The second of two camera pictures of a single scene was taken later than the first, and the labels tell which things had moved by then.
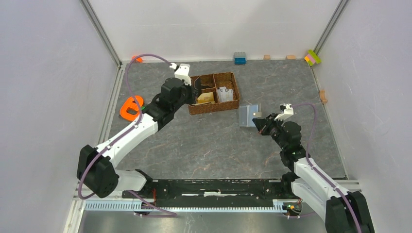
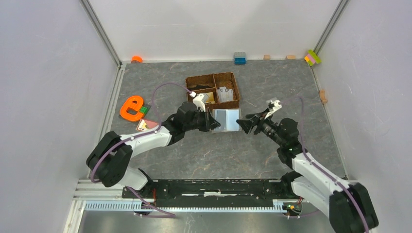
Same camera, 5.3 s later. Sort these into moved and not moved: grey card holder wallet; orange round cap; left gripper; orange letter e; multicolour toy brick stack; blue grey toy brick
Moved: grey card holder wallet; left gripper
Not moved: blue grey toy brick; orange round cap; orange letter e; multicolour toy brick stack
